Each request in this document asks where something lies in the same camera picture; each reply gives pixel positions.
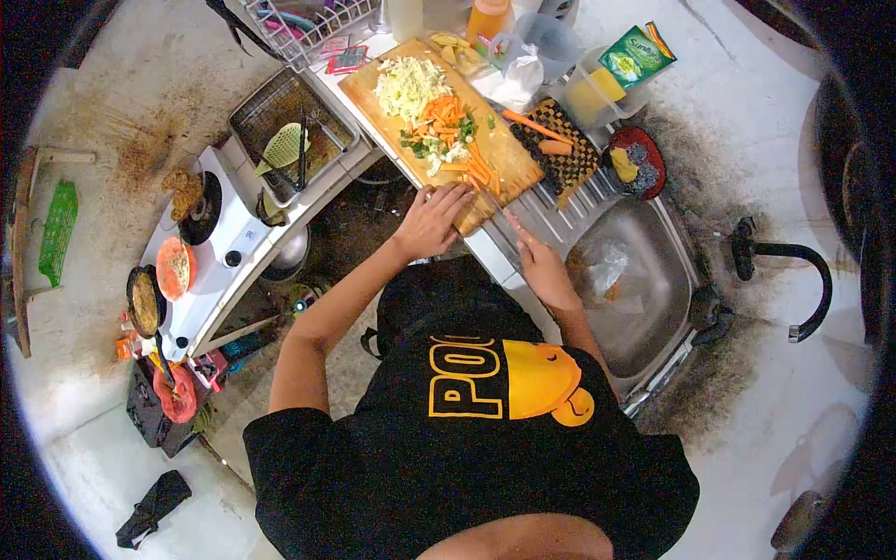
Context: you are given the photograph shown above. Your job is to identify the kitchen knife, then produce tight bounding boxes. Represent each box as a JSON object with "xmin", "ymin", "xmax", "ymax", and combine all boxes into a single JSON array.
[{"xmin": 483, "ymin": 190, "xmax": 525, "ymax": 242}]

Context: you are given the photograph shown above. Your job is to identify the fried brown food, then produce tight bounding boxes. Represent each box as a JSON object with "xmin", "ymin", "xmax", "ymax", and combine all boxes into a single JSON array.
[{"xmin": 161, "ymin": 168, "xmax": 204, "ymax": 223}]

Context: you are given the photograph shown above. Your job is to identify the orange plate with food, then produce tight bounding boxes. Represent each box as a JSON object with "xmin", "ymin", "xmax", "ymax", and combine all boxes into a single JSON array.
[{"xmin": 155, "ymin": 237, "xmax": 199, "ymax": 303}]

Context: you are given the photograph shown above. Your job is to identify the red bowl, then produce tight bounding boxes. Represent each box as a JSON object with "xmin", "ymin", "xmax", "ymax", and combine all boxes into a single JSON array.
[{"xmin": 602, "ymin": 126, "xmax": 668, "ymax": 201}]

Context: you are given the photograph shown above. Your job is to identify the yellow sponge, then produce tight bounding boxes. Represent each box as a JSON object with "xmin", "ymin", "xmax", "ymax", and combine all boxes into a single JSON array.
[{"xmin": 609, "ymin": 147, "xmax": 640, "ymax": 184}]

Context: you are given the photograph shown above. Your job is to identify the clear plastic container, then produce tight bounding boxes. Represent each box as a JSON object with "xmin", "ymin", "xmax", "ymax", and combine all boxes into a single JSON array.
[{"xmin": 562, "ymin": 45, "xmax": 653, "ymax": 132}]

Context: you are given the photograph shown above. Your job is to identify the long whole carrot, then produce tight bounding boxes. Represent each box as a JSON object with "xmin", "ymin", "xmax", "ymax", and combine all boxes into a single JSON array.
[{"xmin": 501, "ymin": 108, "xmax": 575, "ymax": 146}]

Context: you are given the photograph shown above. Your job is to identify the red sachet packets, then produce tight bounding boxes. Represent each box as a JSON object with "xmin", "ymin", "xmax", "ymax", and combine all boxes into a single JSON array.
[{"xmin": 324, "ymin": 45, "xmax": 369, "ymax": 77}]

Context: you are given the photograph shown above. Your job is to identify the green soap pouch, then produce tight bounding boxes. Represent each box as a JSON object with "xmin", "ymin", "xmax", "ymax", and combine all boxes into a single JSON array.
[{"xmin": 598, "ymin": 21, "xmax": 679, "ymax": 91}]

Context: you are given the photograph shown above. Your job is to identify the person's left hand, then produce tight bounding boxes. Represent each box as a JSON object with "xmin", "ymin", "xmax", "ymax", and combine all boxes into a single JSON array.
[{"xmin": 392, "ymin": 183, "xmax": 477, "ymax": 262}]

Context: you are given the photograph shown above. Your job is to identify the person's right index finger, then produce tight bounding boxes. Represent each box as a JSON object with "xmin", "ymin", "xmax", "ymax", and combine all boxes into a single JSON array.
[{"xmin": 504, "ymin": 210, "xmax": 534, "ymax": 247}]

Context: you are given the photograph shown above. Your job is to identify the metal tray with grid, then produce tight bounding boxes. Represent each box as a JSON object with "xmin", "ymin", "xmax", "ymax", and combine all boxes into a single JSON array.
[{"xmin": 228, "ymin": 66, "xmax": 362, "ymax": 210}]

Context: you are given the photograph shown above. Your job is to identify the bag of yellow slices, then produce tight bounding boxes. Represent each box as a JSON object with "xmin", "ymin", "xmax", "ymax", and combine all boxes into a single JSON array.
[{"xmin": 427, "ymin": 31, "xmax": 492, "ymax": 76}]

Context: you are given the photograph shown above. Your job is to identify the clear plastic jug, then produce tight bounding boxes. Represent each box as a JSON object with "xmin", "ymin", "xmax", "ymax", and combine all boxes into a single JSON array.
[{"xmin": 514, "ymin": 10, "xmax": 586, "ymax": 83}]

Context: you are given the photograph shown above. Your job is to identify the person's right hand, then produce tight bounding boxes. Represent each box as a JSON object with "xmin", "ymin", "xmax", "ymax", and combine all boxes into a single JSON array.
[{"xmin": 504, "ymin": 210, "xmax": 583, "ymax": 313}]

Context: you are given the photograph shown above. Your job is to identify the black box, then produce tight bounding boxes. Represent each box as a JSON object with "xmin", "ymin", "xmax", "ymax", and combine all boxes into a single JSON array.
[{"xmin": 125, "ymin": 357, "xmax": 212, "ymax": 460}]

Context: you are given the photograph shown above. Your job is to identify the black frying pan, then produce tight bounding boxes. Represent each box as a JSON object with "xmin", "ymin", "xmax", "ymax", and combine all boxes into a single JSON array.
[{"xmin": 126, "ymin": 265, "xmax": 177, "ymax": 373}]

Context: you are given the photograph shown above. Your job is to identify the person's body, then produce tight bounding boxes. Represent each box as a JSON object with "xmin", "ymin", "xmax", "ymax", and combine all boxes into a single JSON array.
[{"xmin": 243, "ymin": 255, "xmax": 701, "ymax": 560}]

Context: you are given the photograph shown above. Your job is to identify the pile of chopped green onion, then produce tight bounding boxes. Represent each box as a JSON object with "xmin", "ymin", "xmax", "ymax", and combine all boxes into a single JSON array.
[{"xmin": 399, "ymin": 112, "xmax": 481, "ymax": 161}]

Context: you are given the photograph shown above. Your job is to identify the black cloth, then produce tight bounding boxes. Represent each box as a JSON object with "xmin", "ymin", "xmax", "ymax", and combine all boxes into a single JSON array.
[{"xmin": 115, "ymin": 469, "xmax": 193, "ymax": 551}]

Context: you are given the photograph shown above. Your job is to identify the metal bowl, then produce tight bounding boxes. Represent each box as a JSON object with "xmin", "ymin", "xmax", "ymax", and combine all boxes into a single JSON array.
[{"xmin": 259, "ymin": 224, "xmax": 313, "ymax": 283}]

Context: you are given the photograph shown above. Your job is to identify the checkered woven mat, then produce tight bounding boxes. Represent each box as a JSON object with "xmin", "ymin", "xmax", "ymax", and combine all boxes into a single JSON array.
[{"xmin": 507, "ymin": 98, "xmax": 602, "ymax": 205}]

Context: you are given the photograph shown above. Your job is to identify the black tongs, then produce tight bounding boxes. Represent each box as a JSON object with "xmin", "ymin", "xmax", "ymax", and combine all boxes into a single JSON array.
[{"xmin": 297, "ymin": 107, "xmax": 310, "ymax": 191}]

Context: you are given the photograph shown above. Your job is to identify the green slotted spatula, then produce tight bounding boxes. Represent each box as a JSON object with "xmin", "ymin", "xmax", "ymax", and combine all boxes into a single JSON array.
[{"xmin": 253, "ymin": 122, "xmax": 313, "ymax": 178}]

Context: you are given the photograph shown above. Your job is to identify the pile of carrot sticks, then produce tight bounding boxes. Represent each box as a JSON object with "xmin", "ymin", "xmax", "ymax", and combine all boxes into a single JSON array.
[{"xmin": 413, "ymin": 94, "xmax": 503, "ymax": 197}]

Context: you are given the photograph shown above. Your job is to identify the stainless steel sink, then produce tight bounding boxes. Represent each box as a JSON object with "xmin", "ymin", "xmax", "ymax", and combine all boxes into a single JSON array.
[{"xmin": 482, "ymin": 168, "xmax": 737, "ymax": 421}]

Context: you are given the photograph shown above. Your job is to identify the black faucet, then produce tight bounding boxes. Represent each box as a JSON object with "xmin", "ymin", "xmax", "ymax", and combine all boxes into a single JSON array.
[{"xmin": 730, "ymin": 216, "xmax": 834, "ymax": 344}]

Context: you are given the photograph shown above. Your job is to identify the pile of shredded cabbage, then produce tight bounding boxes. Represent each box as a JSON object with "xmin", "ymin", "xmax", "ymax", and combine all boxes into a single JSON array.
[{"xmin": 373, "ymin": 56, "xmax": 454, "ymax": 125}]

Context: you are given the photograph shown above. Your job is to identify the white wire dish rack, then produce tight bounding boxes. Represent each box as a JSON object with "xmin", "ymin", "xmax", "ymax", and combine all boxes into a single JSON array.
[{"xmin": 238, "ymin": 0, "xmax": 383, "ymax": 72}]

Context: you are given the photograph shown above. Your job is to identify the white gas stove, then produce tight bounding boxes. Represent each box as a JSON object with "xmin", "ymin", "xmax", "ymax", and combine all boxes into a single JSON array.
[{"xmin": 139, "ymin": 143, "xmax": 384, "ymax": 363}]

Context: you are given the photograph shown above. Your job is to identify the orange bottle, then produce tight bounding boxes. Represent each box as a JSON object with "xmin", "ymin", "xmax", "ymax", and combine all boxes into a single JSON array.
[{"xmin": 465, "ymin": 0, "xmax": 512, "ymax": 58}]

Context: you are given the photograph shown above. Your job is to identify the clear bag in sink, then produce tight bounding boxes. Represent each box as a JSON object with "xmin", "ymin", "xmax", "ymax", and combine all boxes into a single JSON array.
[{"xmin": 583, "ymin": 241, "xmax": 632, "ymax": 301}]

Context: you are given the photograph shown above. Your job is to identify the wooden cutting board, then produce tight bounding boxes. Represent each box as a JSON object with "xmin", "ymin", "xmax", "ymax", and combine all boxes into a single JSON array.
[{"xmin": 338, "ymin": 38, "xmax": 546, "ymax": 238}]

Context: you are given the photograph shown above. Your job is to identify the white bottle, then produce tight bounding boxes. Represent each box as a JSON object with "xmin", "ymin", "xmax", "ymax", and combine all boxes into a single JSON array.
[{"xmin": 386, "ymin": 0, "xmax": 425, "ymax": 44}]

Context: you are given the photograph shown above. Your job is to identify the white plastic bag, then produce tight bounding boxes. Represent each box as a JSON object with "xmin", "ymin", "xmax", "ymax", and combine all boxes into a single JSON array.
[{"xmin": 469, "ymin": 41, "xmax": 546, "ymax": 114}]

